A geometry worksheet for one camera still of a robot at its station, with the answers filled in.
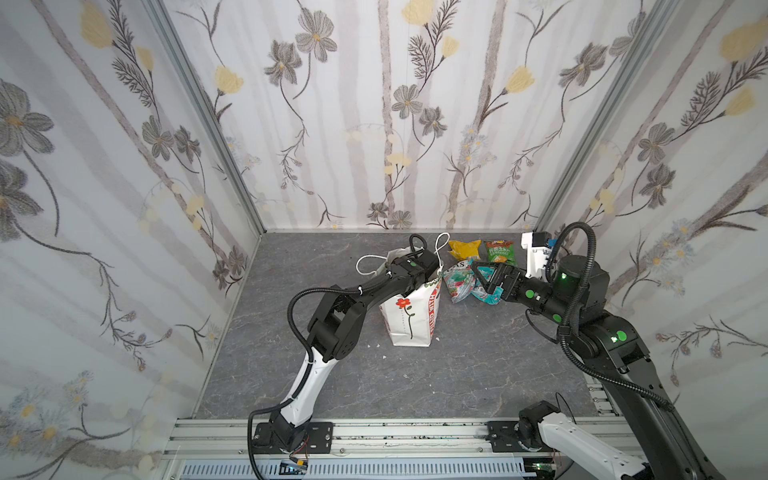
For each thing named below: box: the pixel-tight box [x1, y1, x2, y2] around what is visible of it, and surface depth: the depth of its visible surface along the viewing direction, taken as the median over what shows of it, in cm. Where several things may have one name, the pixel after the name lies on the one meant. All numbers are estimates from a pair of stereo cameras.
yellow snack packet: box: [448, 240, 481, 261], surface depth 110 cm
